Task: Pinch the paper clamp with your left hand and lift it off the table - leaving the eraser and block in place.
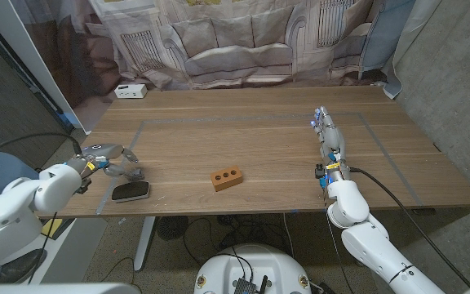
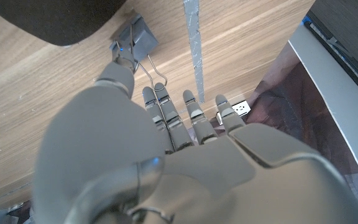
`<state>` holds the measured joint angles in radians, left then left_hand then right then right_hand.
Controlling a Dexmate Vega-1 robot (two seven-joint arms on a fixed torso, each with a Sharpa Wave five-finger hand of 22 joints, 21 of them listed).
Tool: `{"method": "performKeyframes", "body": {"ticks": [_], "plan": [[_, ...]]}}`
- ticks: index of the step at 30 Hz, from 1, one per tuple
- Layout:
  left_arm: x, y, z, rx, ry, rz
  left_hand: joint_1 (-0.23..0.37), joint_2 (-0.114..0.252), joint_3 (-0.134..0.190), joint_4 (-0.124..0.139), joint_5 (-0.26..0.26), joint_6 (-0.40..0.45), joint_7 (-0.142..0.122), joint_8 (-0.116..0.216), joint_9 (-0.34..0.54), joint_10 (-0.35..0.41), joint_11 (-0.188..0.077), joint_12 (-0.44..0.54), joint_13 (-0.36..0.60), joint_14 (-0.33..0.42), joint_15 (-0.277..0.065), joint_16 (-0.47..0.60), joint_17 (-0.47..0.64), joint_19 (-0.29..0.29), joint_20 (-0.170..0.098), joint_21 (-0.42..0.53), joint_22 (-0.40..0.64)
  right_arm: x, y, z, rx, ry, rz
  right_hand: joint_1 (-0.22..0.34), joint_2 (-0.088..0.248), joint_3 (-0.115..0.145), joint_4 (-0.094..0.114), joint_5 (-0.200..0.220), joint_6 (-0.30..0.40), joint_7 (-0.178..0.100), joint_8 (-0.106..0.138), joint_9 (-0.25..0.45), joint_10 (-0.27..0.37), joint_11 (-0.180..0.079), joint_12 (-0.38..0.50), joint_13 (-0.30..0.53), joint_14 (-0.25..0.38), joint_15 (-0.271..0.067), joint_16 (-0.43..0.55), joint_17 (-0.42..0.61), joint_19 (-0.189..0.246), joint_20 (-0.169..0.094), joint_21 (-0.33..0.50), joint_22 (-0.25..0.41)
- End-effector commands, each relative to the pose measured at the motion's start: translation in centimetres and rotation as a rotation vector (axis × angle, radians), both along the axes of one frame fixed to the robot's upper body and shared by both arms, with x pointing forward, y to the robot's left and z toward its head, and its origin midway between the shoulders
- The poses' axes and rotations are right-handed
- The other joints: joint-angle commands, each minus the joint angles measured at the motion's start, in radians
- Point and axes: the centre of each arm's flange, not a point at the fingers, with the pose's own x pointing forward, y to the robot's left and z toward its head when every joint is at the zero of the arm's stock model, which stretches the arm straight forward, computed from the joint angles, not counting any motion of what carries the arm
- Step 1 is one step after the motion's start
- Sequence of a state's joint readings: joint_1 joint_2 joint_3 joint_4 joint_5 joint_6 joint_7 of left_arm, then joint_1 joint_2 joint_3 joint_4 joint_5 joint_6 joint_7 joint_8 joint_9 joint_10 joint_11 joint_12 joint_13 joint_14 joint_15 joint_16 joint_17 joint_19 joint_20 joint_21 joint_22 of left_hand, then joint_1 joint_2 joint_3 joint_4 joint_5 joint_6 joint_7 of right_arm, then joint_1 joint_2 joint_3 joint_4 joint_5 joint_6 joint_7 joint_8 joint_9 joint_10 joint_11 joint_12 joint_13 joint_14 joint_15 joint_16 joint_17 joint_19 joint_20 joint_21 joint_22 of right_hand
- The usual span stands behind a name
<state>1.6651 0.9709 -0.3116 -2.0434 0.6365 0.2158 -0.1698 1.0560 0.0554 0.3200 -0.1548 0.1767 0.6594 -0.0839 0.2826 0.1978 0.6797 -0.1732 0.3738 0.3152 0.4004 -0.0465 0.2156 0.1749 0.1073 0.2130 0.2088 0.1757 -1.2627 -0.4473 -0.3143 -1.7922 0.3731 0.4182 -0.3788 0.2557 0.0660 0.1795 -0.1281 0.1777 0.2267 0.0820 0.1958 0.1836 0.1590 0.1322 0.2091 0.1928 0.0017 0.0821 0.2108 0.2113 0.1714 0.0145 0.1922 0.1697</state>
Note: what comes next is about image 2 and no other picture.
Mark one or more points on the white power strip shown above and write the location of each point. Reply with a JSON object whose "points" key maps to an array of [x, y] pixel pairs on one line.
{"points": [[241, 109]]}

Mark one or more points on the white partition panel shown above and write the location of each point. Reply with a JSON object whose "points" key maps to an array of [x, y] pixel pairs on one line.
{"points": [[337, 102]]}

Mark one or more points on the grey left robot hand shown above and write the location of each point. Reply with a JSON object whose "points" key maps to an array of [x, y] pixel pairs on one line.
{"points": [[197, 186]]}

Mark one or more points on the black felt board eraser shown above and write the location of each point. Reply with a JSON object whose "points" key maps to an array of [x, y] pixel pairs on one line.
{"points": [[61, 18]]}

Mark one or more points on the grey tape outline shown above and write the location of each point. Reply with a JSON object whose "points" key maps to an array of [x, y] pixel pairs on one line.
{"points": [[194, 40]]}

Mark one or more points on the grey paper clamp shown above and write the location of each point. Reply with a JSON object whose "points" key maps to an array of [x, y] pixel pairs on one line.
{"points": [[141, 39]]}

